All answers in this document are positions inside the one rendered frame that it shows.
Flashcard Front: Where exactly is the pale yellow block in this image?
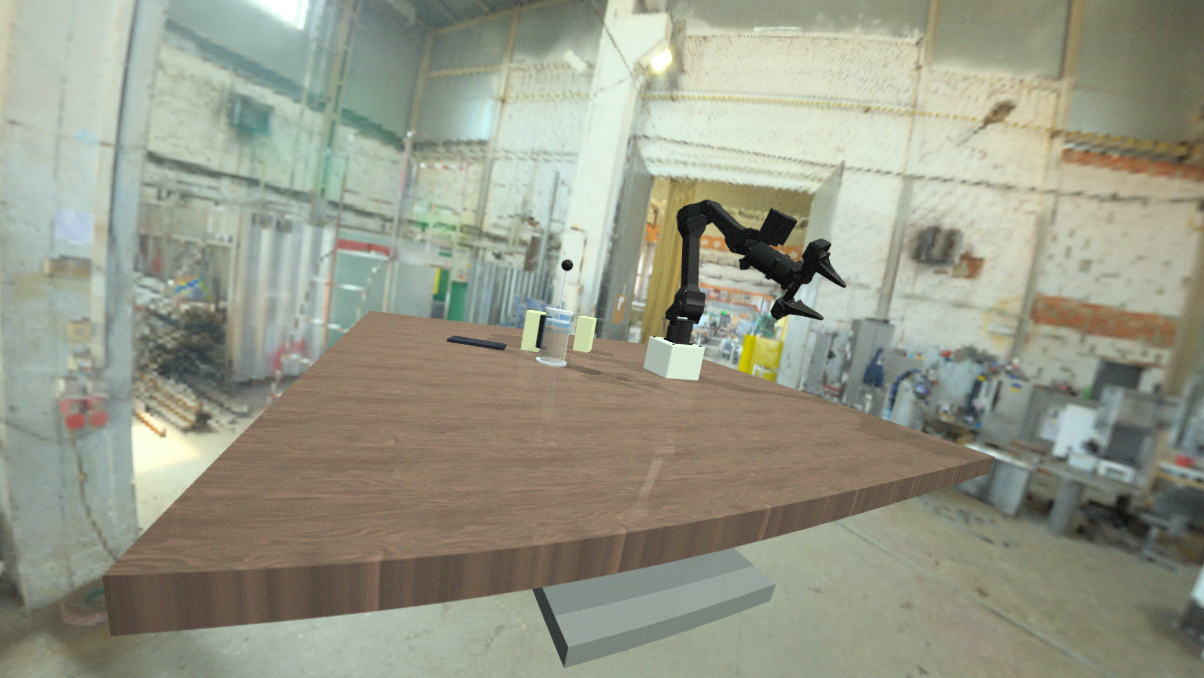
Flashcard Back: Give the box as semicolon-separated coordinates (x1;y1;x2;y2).
520;309;545;352
573;316;597;352

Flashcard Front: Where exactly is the glass french press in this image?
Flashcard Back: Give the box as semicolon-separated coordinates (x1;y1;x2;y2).
535;260;574;367

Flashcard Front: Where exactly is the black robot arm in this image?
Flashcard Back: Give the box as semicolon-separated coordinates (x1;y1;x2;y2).
663;200;797;344

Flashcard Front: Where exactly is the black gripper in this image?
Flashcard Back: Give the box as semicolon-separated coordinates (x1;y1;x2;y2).
765;238;846;322

